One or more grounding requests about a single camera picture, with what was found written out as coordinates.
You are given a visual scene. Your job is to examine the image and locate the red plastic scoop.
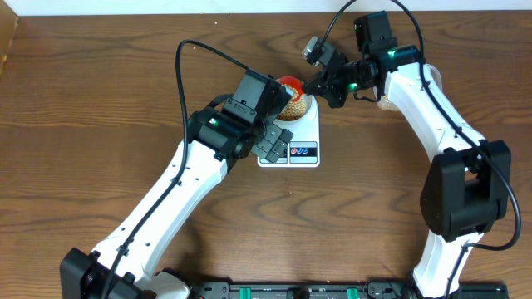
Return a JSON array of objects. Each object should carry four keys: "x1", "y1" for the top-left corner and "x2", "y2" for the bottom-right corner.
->
[{"x1": 278, "y1": 76, "x2": 304, "y2": 98}]

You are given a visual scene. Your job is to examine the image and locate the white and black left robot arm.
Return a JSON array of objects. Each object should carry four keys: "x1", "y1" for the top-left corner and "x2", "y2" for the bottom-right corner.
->
[{"x1": 60, "y1": 107, "x2": 293, "y2": 298}]

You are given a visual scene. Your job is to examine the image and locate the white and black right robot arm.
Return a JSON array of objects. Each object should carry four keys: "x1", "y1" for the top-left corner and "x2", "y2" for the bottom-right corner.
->
[{"x1": 303, "y1": 11, "x2": 516, "y2": 298}]

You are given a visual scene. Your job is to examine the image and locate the white digital kitchen scale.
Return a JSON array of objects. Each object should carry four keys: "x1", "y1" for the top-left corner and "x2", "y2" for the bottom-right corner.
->
[{"x1": 257, "y1": 96, "x2": 320, "y2": 168}]

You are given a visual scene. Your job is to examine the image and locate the soybeans in bowl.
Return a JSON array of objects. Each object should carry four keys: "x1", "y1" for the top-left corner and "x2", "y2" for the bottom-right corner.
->
[{"x1": 278, "y1": 99, "x2": 307, "y2": 121}]

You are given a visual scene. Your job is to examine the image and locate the grey plastic bowl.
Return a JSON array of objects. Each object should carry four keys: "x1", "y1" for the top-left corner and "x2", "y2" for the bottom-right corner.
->
[{"x1": 284, "y1": 86, "x2": 312, "y2": 119}]

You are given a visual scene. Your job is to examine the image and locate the soybeans in scoop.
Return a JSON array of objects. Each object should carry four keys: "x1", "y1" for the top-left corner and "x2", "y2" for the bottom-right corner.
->
[{"x1": 290, "y1": 86, "x2": 301, "y2": 103}]

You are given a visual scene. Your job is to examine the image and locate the clear plastic container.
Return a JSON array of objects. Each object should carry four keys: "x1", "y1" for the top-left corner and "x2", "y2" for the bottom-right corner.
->
[{"x1": 372, "y1": 64, "x2": 444, "y2": 112}]

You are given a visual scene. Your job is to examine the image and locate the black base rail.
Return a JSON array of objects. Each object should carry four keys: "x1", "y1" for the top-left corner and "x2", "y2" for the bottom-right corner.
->
[{"x1": 182, "y1": 281, "x2": 510, "y2": 299}]

